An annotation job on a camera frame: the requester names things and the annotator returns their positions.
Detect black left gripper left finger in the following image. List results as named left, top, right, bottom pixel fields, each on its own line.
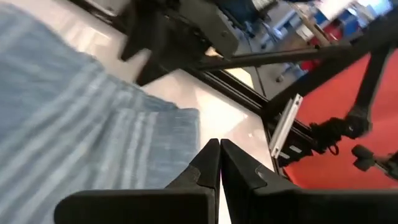
left=54, top=138, right=221, bottom=224

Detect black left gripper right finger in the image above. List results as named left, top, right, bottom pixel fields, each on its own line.
left=220, top=139, right=398, bottom=224

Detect blue white striped shirt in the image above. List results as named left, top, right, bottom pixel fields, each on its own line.
left=0, top=2, right=202, bottom=224

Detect black box white labels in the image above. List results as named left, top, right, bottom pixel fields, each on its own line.
left=275, top=123, right=315, bottom=169

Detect red fabric backdrop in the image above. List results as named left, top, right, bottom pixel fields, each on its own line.
left=283, top=48, right=398, bottom=190

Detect silver aluminium bracket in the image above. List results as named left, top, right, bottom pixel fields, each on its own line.
left=268, top=93, right=304, bottom=160

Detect black aluminium frame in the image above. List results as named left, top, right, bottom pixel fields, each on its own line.
left=67, top=0, right=398, bottom=175

